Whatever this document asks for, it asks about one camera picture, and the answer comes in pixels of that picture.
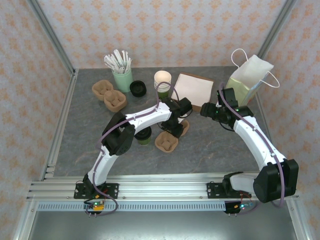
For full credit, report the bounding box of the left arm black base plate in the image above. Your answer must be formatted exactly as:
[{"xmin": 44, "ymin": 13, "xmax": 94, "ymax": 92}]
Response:
[{"xmin": 73, "ymin": 183, "xmax": 120, "ymax": 200}]

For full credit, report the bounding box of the small circuit board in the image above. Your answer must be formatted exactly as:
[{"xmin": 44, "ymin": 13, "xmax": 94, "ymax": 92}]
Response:
[
  {"xmin": 233, "ymin": 199, "xmax": 255, "ymax": 211},
  {"xmin": 83, "ymin": 196, "xmax": 106, "ymax": 213}
]

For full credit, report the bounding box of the left aluminium side rail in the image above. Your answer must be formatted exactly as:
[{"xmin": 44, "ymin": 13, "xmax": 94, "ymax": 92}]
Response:
[{"xmin": 39, "ymin": 68, "xmax": 80, "ymax": 181}]

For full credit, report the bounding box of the white paper carry bag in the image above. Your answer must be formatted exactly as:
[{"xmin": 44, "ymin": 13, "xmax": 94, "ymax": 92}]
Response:
[{"xmin": 226, "ymin": 48, "xmax": 280, "ymax": 107}]

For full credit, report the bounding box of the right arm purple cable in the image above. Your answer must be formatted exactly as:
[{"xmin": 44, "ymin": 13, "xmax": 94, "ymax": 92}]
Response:
[{"xmin": 218, "ymin": 81, "xmax": 286, "ymax": 209}]

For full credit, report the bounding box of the grey metal panel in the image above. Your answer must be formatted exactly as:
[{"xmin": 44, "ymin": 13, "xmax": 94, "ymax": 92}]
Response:
[{"xmin": 14, "ymin": 211, "xmax": 307, "ymax": 240}]

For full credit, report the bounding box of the left small circuit board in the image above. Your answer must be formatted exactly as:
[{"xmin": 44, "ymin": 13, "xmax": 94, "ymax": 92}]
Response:
[{"xmin": 83, "ymin": 196, "xmax": 106, "ymax": 213}]

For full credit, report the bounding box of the stack of brown pulp carriers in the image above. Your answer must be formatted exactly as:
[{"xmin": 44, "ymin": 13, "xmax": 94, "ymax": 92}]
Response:
[{"xmin": 91, "ymin": 79, "xmax": 128, "ymax": 113}]

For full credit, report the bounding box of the brown pulp cup carrier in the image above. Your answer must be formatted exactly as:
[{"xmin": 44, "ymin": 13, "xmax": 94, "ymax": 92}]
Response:
[{"xmin": 154, "ymin": 119, "xmax": 190, "ymax": 153}]

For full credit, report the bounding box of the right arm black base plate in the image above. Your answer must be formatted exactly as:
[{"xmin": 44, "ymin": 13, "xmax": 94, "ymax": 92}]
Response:
[{"xmin": 206, "ymin": 182, "xmax": 227, "ymax": 200}]

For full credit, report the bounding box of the aluminium corner post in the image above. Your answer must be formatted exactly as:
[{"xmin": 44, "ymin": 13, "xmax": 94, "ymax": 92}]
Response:
[
  {"xmin": 26, "ymin": 0, "xmax": 77, "ymax": 76},
  {"xmin": 257, "ymin": 0, "xmax": 298, "ymax": 60}
]

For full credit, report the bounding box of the left aluminium corner post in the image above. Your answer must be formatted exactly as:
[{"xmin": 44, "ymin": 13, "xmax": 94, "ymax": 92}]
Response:
[{"xmin": 26, "ymin": 0, "xmax": 77, "ymax": 76}]

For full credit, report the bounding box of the green coffee cup black lid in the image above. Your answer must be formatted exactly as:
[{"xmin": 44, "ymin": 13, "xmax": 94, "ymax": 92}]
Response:
[{"xmin": 134, "ymin": 126, "xmax": 153, "ymax": 146}]

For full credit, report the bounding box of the right small circuit board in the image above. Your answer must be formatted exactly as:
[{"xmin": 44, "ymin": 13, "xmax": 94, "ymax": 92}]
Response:
[{"xmin": 233, "ymin": 199, "xmax": 255, "ymax": 211}]

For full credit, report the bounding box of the mint green straw holder cup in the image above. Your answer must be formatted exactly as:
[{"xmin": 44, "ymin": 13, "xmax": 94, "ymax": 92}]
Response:
[{"xmin": 111, "ymin": 66, "xmax": 134, "ymax": 93}]

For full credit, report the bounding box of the horizontal aluminium frame rail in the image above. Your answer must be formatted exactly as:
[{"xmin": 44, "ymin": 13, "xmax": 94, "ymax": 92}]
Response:
[{"xmin": 26, "ymin": 174, "xmax": 300, "ymax": 201}]

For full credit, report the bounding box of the right aluminium corner post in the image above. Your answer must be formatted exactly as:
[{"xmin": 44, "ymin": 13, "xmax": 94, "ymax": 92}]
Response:
[{"xmin": 257, "ymin": 0, "xmax": 298, "ymax": 60}]

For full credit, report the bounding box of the slotted grey cable duct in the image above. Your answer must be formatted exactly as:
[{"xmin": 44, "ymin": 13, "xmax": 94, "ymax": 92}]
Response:
[{"xmin": 36, "ymin": 201, "xmax": 255, "ymax": 213}]

